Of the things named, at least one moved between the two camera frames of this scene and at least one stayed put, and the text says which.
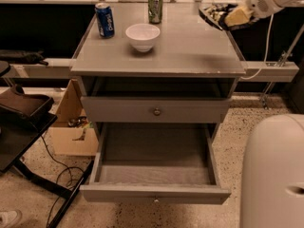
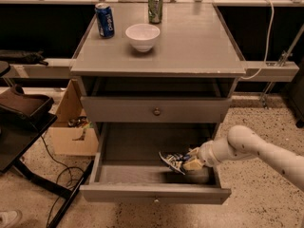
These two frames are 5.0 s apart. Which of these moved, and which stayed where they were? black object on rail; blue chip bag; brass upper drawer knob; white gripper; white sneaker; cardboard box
Moved: blue chip bag; white gripper
Stayed: black object on rail; cardboard box; brass upper drawer knob; white sneaker
